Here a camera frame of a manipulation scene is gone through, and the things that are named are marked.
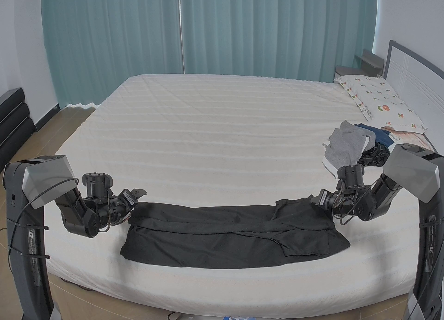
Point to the white printed pillow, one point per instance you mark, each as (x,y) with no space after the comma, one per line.
(378,102)

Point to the grey garment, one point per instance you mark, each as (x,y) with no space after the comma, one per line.
(343,145)

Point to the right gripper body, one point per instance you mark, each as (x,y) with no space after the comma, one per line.
(323,199)

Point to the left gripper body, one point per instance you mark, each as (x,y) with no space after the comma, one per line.
(129,199)

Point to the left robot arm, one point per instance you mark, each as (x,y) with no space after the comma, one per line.
(45,176)

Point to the black chest of drawers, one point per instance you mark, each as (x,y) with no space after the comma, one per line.
(12,121)

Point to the black T-shirt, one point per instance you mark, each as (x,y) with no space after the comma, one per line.
(225,232)

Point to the dark blue garment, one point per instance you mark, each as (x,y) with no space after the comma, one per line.
(380,134)

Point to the bed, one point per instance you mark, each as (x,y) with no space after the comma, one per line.
(208,121)

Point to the black glossy garment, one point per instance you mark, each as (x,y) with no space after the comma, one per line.
(376,155)

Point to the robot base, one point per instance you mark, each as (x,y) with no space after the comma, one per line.
(239,318)

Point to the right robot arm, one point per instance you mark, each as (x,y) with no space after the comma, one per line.
(412,169)

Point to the grey bedside table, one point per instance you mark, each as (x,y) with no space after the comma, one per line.
(360,63)

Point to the blue-green curtain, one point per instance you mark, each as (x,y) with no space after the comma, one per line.
(277,17)
(114,27)

